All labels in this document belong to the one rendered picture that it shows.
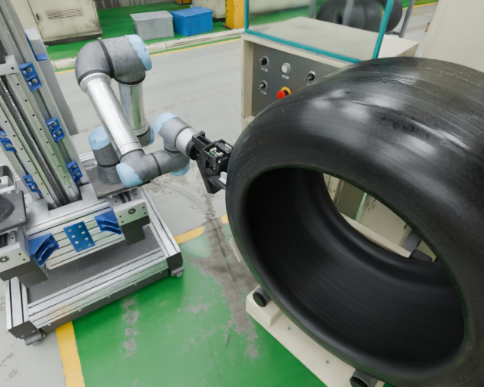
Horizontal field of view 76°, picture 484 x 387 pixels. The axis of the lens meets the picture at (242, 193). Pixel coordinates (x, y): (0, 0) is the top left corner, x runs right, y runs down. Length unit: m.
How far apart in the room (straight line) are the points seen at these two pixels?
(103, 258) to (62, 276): 0.21
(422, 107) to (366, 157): 0.08
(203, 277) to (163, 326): 0.35
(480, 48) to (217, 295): 1.60
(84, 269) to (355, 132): 1.69
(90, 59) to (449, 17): 0.91
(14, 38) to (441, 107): 1.34
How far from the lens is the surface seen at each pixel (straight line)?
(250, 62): 1.43
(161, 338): 1.81
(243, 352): 1.74
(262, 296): 0.82
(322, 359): 0.90
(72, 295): 1.81
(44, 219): 1.62
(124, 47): 1.14
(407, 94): 0.44
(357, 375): 0.79
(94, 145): 1.43
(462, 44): 0.72
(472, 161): 0.40
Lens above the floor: 1.63
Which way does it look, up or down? 43 degrees down
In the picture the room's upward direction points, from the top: straight up
